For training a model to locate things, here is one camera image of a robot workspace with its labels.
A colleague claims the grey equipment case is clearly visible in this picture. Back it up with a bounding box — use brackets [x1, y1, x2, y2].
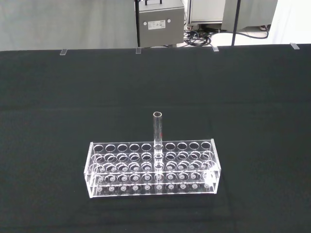
[135, 0, 185, 48]

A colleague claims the black stand pole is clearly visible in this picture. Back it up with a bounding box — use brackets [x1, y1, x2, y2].
[231, 0, 242, 47]

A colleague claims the black cable bundle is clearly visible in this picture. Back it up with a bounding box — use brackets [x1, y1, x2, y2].
[183, 24, 221, 47]

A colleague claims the clear acrylic test tube rack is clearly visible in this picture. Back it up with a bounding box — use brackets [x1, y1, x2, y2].
[84, 138, 221, 199]

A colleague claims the black bench cloth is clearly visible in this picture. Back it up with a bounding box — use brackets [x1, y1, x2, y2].
[0, 43, 311, 233]

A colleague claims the white cabinet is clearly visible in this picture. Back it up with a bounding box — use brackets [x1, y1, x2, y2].
[188, 0, 224, 24]

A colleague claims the grey curtain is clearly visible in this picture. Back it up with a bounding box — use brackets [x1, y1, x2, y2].
[0, 0, 137, 51]
[222, 0, 278, 32]

